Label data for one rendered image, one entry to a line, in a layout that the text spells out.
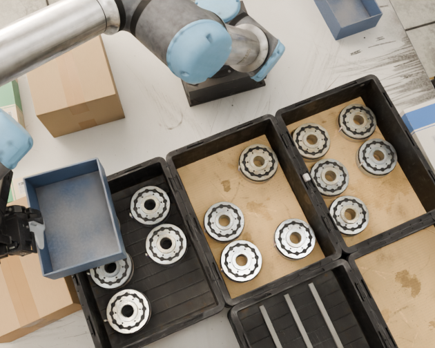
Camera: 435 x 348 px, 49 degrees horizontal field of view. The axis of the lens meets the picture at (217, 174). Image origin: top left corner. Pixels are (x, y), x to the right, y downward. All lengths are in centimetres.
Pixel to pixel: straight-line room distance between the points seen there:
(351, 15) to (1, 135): 130
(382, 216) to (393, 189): 8
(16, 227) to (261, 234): 63
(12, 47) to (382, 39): 123
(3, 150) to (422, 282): 103
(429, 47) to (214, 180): 166
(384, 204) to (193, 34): 74
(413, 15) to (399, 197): 154
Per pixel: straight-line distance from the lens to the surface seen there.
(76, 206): 103
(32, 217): 89
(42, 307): 124
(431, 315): 133
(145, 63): 157
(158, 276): 123
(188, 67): 83
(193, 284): 122
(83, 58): 142
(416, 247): 134
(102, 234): 101
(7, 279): 128
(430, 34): 271
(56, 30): 81
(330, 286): 126
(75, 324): 139
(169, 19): 84
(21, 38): 79
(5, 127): 67
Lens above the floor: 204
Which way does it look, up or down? 72 degrees down
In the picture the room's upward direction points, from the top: 5 degrees clockwise
